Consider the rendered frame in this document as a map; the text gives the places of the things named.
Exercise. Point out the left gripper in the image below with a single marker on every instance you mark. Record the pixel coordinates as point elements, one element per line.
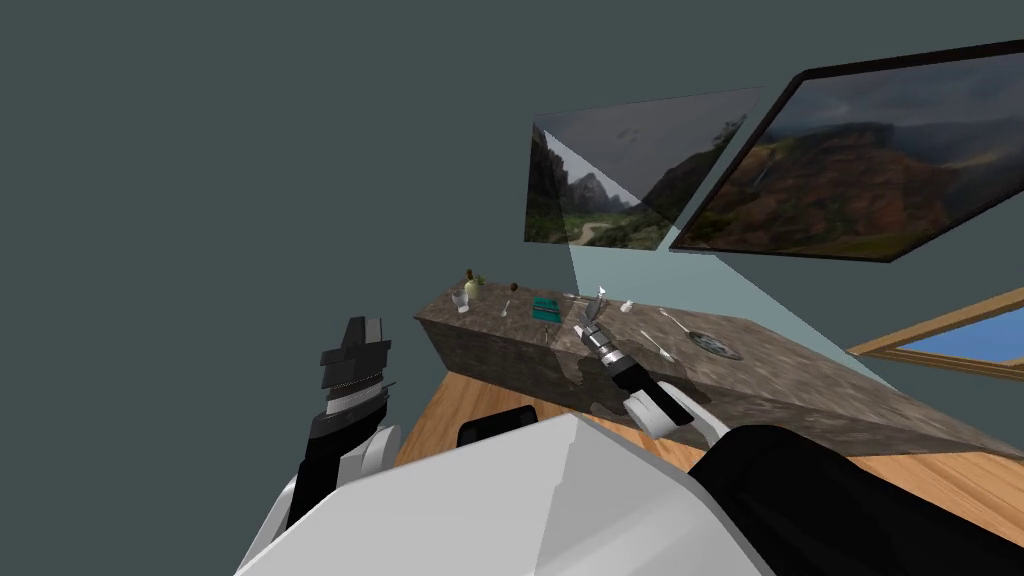
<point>356,356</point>

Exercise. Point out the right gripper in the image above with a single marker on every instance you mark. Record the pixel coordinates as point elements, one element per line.
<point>593,322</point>

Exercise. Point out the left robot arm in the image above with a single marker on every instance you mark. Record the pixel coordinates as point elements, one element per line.
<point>336,448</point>

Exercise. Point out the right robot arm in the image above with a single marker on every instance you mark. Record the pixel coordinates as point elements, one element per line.
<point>808,504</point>

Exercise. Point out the teal book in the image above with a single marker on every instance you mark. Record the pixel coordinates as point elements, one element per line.
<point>546,310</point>

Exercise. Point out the silver fork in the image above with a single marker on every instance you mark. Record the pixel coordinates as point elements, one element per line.
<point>657,345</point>

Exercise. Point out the silver spoon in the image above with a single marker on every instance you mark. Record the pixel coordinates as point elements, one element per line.
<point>674,320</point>

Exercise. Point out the brown-headed spoon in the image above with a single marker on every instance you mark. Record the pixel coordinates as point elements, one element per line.
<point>508,298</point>

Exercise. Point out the clear drinking glass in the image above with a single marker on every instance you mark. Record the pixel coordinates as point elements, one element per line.
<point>461,301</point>

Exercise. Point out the dark grey plate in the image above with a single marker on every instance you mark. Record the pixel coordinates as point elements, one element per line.
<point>712,344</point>

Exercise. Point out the green vase with plant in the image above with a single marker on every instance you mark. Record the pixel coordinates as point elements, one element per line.
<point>473,286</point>

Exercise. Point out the frameless mountain valley picture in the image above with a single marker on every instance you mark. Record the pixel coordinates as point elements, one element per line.
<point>608,184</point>

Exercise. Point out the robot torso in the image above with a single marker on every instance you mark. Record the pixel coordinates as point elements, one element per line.
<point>496,512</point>

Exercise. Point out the black-framed brown hills picture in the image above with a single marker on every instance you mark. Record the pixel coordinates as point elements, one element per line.
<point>864,168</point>

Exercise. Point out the wooden-framed window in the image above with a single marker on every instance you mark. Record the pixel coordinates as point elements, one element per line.
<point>960,340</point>

